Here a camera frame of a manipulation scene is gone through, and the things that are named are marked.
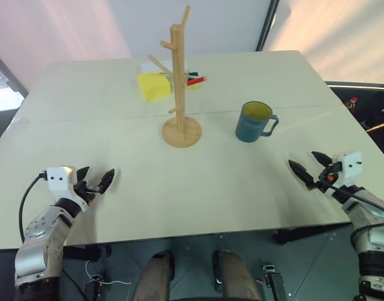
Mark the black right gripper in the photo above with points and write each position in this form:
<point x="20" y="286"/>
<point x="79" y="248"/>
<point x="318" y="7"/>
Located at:
<point x="327" y="178"/>

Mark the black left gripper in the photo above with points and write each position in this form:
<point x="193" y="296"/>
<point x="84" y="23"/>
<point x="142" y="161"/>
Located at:
<point x="85" y="189"/>

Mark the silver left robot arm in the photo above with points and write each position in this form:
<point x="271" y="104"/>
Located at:
<point x="43" y="232"/>

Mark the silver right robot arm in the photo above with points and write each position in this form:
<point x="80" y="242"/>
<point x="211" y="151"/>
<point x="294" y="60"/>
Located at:
<point x="369" y="225"/>

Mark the wooden mug tree stand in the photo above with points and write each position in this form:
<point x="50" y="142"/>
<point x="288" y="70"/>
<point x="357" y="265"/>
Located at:
<point x="180" y="103"/>

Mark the teal mug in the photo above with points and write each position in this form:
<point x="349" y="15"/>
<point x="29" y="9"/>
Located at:
<point x="250" y="127"/>

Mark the red capped bottle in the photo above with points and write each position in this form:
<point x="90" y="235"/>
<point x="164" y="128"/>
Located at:
<point x="353" y="105"/>

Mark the black side table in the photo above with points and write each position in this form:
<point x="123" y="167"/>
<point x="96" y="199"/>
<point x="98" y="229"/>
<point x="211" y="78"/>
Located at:
<point x="364" y="100"/>

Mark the yellow sponge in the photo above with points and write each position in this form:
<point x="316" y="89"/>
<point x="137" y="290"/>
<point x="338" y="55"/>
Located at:
<point x="154" y="86"/>

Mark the brown rounded shape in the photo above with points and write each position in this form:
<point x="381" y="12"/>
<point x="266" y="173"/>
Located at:
<point x="237" y="279"/>
<point x="154" y="279"/>

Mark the black metal clamp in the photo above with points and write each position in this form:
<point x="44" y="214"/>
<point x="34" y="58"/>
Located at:
<point x="273" y="280"/>

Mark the red marker pen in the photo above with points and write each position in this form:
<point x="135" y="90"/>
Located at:
<point x="196" y="81"/>

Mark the green marker pen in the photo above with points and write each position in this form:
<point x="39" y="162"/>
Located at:
<point x="192" y="74"/>

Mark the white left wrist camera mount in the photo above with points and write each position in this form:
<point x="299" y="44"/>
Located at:
<point x="61" y="182"/>

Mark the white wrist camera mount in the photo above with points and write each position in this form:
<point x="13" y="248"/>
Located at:
<point x="350" y="167"/>
<point x="61" y="182"/>

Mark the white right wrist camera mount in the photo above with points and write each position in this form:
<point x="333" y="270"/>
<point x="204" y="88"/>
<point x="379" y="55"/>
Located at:
<point x="350" y="167"/>

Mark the dark window frame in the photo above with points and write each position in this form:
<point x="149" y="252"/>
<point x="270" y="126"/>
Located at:
<point x="10" y="73"/>

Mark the dark window post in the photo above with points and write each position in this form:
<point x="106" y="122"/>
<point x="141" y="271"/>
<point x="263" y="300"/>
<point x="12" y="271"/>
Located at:
<point x="267" y="25"/>

